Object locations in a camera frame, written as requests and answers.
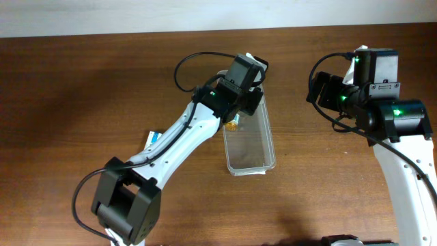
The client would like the clear plastic container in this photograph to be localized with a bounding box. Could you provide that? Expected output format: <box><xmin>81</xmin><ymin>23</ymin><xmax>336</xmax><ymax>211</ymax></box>
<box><xmin>223</xmin><ymin>98</ymin><xmax>276</xmax><ymax>176</ymax></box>

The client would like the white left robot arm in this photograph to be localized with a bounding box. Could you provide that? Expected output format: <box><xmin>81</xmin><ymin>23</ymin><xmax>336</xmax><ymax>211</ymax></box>
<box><xmin>91</xmin><ymin>53</ymin><xmax>268</xmax><ymax>245</ymax></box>

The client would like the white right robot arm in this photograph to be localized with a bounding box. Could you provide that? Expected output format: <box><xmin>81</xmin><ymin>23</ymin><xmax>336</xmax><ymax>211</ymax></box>
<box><xmin>307</xmin><ymin>46</ymin><xmax>436</xmax><ymax>245</ymax></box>

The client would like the white Panadol box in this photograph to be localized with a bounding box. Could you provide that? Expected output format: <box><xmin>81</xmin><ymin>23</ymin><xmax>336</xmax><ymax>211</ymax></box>
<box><xmin>144</xmin><ymin>131</ymin><xmax>162</xmax><ymax>150</ymax></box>

